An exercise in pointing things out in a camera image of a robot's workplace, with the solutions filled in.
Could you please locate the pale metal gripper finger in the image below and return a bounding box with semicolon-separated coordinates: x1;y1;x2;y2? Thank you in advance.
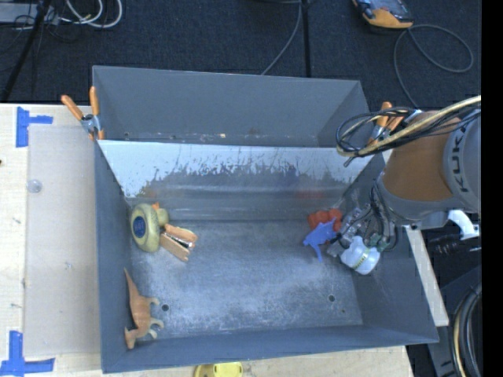
327;236;348;258

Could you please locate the pale flat board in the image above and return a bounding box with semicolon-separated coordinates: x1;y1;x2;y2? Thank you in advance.
22;125;101;359

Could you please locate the yellow tape measure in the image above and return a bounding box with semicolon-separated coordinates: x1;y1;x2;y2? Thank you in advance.
130;203;171;254

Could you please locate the grey metal bin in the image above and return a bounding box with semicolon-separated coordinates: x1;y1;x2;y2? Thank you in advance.
91;65;441;375

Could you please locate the orange toy dinosaur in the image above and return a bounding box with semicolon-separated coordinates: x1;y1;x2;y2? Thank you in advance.
123;266;165;350

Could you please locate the red-orange toy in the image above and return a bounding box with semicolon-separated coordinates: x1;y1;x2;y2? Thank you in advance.
307;208;343;232

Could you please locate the white spray bottle blue trigger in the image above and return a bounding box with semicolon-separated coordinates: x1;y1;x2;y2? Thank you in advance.
302;217;382;276

